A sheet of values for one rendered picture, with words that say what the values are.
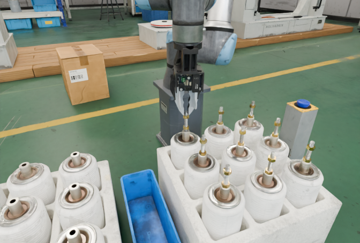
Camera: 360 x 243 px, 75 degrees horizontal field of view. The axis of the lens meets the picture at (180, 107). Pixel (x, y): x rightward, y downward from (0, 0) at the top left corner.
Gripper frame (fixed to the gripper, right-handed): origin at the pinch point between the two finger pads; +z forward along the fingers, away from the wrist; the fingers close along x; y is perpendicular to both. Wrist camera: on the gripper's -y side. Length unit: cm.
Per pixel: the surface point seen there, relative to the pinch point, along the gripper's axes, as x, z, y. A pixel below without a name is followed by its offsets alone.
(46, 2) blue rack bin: -208, -2, -436
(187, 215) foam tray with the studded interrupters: -2.0, 17.4, 22.5
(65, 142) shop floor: -54, 35, -37
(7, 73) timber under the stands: -124, 29, -124
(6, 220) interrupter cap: -39.6, 9.7, 25.8
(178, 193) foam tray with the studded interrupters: -3.6, 17.2, 15.5
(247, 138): 21.0, 12.5, -1.2
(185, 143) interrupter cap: -0.5, 9.8, 3.4
